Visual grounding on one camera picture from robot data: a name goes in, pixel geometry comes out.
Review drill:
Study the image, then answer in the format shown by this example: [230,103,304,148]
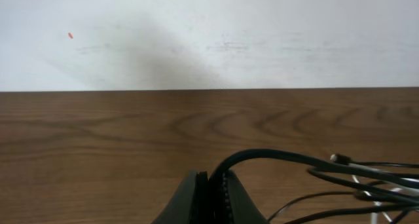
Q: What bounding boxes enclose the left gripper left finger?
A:
[152,170,208,224]

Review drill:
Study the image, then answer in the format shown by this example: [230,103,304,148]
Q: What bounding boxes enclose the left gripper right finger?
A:
[222,170,268,224]

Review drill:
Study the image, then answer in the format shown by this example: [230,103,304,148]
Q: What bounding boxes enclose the white cable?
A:
[329,153,419,224]

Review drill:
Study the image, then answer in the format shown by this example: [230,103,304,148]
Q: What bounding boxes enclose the black cable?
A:
[209,148,419,224]

